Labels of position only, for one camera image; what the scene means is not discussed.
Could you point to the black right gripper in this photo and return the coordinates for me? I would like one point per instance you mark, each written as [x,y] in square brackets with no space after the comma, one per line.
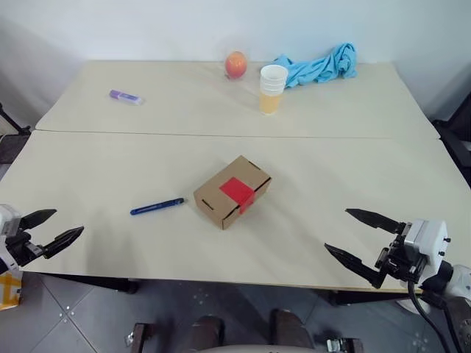
[399,261]

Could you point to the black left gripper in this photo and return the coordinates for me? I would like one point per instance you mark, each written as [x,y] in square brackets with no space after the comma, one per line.
[22,250]

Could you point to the brown cardboard box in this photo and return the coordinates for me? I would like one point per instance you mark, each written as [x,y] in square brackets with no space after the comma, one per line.
[217,191]

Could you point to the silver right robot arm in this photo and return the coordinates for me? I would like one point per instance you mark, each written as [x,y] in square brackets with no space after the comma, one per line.
[460,279]

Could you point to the yellow white box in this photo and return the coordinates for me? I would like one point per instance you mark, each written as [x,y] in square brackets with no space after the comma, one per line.
[9,292]

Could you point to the black metal stand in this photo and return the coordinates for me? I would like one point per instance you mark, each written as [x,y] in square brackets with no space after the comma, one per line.
[13,147]

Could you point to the red tape seal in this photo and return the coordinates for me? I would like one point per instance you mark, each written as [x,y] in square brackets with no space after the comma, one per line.
[235,189]

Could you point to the orange paper cup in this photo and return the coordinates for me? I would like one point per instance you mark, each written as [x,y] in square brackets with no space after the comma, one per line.
[270,103]

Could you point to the light blue cloth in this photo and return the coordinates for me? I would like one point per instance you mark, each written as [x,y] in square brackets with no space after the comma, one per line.
[320,70]

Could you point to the dark brown rounded shape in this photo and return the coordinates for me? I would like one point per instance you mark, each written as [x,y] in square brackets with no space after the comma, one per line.
[208,331]

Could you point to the orange fruit in plastic cup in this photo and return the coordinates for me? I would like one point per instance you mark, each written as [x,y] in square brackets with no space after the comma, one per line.
[248,70]

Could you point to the orange round fruit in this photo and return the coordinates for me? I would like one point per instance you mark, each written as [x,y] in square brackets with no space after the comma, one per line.
[236,64]

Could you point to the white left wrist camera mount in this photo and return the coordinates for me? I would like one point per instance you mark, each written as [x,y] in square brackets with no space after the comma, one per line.
[7,220]

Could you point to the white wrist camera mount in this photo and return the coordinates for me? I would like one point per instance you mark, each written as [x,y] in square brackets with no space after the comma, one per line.
[7,220]
[428,239]

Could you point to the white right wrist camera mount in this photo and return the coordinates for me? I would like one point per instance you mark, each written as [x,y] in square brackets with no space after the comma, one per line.
[428,239]

